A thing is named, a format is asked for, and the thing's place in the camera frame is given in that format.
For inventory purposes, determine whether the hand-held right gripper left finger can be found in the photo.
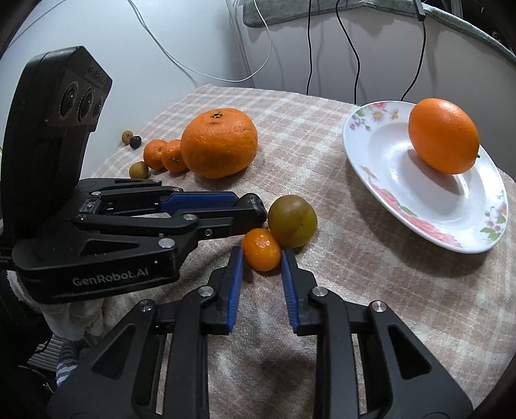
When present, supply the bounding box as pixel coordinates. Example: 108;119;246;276
48;247;244;419

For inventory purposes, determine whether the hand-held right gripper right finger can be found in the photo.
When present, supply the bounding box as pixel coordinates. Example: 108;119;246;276
281;249;473;419

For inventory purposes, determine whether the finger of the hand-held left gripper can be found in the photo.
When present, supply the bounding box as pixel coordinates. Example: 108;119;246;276
74;178;239;215
74;192;269;249

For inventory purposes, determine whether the small mandarin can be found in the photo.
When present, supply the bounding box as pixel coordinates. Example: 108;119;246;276
144;139;168;170
241;228;282;272
161;139;189;173

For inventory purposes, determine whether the green plum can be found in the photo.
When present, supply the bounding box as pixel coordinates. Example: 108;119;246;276
268;194;317;248

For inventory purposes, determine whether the large bumpy orange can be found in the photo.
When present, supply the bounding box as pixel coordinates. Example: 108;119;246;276
180;109;259;179

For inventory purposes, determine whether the white floral plate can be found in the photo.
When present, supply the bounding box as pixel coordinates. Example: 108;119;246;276
342;101;509;254

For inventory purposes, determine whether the large smooth orange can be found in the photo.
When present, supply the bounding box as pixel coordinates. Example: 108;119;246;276
408;98;481;175

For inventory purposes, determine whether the person's left hand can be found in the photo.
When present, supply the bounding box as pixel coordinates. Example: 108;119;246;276
40;296;103;340

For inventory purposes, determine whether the plaid beige cloth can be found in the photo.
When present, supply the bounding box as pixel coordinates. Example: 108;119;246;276
56;84;511;419

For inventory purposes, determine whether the white cabinet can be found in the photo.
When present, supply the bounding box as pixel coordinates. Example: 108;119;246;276
0;0;254;170

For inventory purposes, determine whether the striped cloth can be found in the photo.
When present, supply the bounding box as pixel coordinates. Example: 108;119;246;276
55;340;91;385

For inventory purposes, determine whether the grey ledge cloth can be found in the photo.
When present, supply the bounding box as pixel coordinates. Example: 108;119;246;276
242;0;516;71

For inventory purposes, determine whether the white cable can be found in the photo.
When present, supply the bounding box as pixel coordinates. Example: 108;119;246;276
128;0;273;82

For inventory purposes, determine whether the black cable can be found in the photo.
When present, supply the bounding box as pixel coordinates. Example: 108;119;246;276
400;18;427;102
335;0;361;105
306;0;314;96

